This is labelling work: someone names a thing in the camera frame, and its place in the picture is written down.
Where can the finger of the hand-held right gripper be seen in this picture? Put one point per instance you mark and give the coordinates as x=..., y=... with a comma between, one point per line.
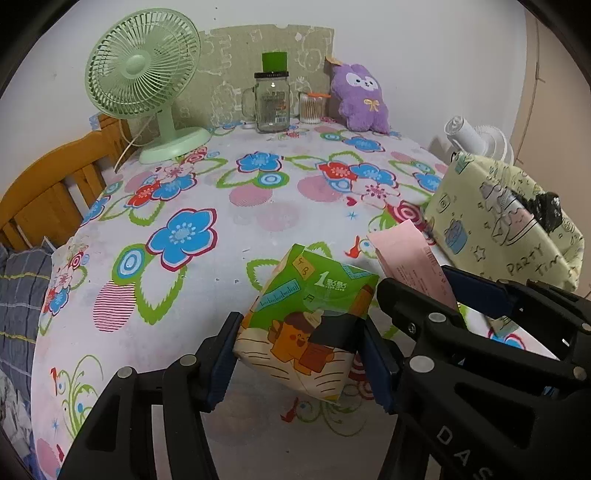
x=480, y=293
x=415, y=304

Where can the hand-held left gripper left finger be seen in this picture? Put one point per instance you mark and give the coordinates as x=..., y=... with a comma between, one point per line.
x=221, y=364

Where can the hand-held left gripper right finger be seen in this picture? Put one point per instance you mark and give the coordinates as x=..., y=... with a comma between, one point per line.
x=378, y=369

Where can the pink paper slip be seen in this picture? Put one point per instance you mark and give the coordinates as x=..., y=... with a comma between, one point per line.
x=406, y=258

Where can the yellow printed storage basket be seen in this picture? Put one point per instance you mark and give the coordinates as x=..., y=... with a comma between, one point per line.
x=485, y=221

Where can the cartoon printed tissue pack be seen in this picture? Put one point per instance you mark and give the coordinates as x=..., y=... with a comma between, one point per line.
x=304, y=300

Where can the black plastic bag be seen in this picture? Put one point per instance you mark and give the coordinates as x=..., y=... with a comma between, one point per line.
x=547, y=212

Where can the floral tablecloth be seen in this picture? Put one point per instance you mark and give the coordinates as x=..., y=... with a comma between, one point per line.
x=207, y=286

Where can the white desk fan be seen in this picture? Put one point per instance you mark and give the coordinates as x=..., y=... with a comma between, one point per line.
x=485, y=138

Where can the purple plush rabbit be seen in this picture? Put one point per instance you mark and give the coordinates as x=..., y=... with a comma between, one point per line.
x=360, y=108

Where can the blue plaid blanket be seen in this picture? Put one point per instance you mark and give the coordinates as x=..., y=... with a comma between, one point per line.
x=18, y=300

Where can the white patterned bedding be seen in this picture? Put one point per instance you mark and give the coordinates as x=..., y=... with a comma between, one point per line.
x=14, y=415

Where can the beige door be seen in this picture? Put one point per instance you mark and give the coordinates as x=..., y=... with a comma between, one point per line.
x=558, y=92

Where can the cotton swab jar orange lid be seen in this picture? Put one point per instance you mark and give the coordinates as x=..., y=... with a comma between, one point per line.
x=310, y=108

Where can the glass mug jar green lid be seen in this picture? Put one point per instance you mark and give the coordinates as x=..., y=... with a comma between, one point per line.
x=272, y=108

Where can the orange wooden chair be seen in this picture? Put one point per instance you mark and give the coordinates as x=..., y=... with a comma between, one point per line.
x=41, y=194

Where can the green desk fan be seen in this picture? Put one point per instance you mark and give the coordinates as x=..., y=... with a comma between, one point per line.
x=138, y=64

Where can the green patterned wall sheet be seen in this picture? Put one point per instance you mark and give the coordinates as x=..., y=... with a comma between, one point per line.
x=226, y=69

